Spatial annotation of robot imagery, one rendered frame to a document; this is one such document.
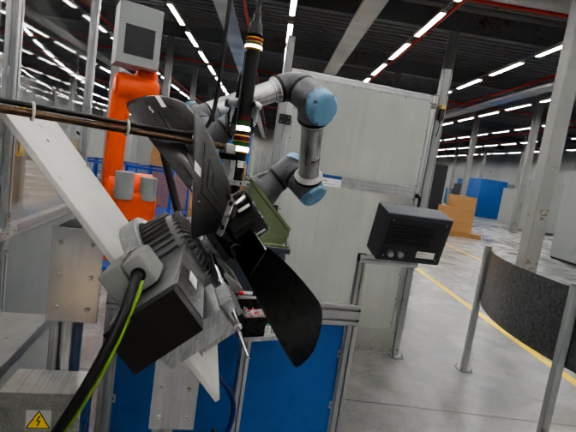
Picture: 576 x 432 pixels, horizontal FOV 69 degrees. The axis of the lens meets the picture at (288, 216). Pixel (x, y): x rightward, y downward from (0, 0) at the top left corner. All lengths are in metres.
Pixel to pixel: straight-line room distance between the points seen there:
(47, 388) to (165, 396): 0.24
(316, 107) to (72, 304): 0.93
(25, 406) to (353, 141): 2.54
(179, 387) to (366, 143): 2.38
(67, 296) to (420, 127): 2.73
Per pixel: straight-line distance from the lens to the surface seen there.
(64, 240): 0.97
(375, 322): 3.37
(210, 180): 0.76
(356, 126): 3.07
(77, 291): 0.99
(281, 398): 1.73
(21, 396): 1.01
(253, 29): 1.12
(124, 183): 4.79
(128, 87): 5.02
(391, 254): 1.58
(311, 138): 1.55
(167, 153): 0.99
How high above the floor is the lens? 1.34
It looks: 7 degrees down
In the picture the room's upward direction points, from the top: 8 degrees clockwise
